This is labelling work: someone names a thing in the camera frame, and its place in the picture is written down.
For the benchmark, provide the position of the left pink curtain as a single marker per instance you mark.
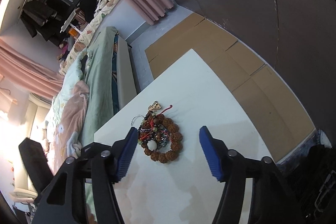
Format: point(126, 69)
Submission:
point(28, 74)

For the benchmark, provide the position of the orange box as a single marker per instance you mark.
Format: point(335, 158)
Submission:
point(73, 32)

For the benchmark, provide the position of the bed with green sheet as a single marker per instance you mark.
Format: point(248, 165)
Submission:
point(108, 74)

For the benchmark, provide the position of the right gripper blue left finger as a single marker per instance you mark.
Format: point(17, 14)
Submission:
point(123, 153)

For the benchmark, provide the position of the pink duck print blanket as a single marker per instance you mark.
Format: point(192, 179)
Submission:
point(66, 138)

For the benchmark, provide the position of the dark brown wardrobe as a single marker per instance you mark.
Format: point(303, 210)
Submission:
point(295, 37)

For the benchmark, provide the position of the light green floral quilt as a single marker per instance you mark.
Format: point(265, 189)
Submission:
point(73, 75)

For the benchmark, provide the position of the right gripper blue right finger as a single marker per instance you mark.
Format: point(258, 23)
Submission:
point(212, 150)

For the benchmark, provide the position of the floral window seat cushion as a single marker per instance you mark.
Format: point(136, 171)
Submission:
point(84, 40)

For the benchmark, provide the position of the white table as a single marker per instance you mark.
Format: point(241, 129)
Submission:
point(183, 191)

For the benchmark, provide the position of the gold butterfly brooch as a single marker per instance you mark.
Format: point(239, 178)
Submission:
point(154, 106)

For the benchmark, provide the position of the flattened brown cardboard sheet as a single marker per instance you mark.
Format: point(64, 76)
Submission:
point(275, 111)

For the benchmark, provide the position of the hanging dark clothes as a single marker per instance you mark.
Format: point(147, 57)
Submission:
point(40, 19)

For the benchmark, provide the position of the thin silver hoop bangle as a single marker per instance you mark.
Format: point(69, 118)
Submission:
point(135, 118)

